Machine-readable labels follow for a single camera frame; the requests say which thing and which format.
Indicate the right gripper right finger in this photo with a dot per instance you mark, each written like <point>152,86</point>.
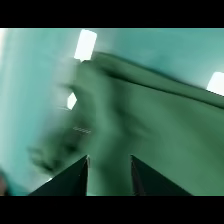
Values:
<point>151,181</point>

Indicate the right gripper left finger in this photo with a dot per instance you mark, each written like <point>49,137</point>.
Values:
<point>71,181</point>

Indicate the green garment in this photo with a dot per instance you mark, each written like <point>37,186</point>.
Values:
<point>156,126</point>

